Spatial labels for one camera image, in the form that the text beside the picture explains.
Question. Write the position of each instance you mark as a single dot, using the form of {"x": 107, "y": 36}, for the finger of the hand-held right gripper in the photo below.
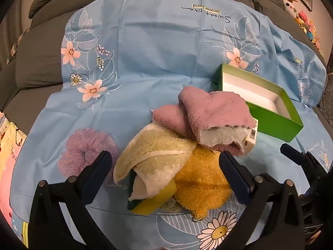
{"x": 292, "y": 153}

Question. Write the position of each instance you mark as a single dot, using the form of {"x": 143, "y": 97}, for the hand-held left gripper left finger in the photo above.
{"x": 96, "y": 178}

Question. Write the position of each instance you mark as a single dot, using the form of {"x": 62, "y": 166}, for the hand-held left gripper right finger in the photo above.
{"x": 234, "y": 178}

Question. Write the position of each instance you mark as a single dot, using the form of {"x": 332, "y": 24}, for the purple mesh bath pouf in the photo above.
{"x": 78, "y": 148}

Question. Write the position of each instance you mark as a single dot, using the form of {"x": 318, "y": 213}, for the yellow fuzzy pouch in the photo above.
{"x": 197, "y": 173}

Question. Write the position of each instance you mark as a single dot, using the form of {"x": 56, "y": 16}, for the green cardboard box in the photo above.
{"x": 273, "y": 119}

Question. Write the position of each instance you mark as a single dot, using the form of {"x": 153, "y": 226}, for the small blue white carton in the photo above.
{"x": 251, "y": 138}

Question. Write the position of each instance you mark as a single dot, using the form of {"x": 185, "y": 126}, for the yellow sponge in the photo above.
{"x": 153, "y": 205}

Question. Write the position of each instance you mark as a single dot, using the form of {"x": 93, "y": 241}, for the cream yellow towel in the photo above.
{"x": 156, "y": 148}

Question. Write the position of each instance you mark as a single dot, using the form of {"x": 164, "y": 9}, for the pale green cloth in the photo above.
{"x": 170, "y": 205}

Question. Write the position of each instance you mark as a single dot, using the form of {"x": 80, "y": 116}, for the pink towel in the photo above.
{"x": 216, "y": 109}

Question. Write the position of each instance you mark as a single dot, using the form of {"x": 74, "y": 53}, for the cartoon printed blanket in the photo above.
{"x": 10, "y": 161}

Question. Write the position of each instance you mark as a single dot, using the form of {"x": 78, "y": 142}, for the pile of colourful plush toys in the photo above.
{"x": 308, "y": 26}

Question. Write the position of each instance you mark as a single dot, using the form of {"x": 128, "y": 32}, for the blue floral sheet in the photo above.
{"x": 156, "y": 57}

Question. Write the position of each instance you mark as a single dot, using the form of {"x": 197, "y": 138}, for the white plush bird toy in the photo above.
{"x": 288, "y": 4}

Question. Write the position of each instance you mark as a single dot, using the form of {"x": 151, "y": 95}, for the patterned cloth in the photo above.
{"x": 13, "y": 50}

